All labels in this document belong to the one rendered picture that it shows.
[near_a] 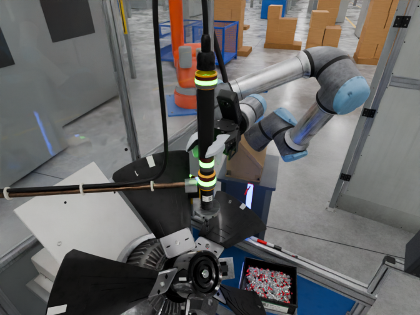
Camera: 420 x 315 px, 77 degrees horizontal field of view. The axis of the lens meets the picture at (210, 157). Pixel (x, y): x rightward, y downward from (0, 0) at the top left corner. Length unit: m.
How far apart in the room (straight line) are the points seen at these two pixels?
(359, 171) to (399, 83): 0.78
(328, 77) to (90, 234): 0.89
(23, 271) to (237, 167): 1.03
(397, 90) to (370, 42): 6.36
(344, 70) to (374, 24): 7.64
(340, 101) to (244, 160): 0.59
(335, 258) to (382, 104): 1.25
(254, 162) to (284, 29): 8.60
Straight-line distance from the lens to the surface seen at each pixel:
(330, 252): 2.52
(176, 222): 0.77
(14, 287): 1.41
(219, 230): 0.89
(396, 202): 2.79
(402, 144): 2.50
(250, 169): 1.35
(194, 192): 0.66
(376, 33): 8.63
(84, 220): 0.91
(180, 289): 0.76
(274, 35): 9.79
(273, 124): 1.29
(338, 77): 0.94
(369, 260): 2.60
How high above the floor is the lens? 1.86
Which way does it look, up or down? 34 degrees down
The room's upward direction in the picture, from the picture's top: straight up
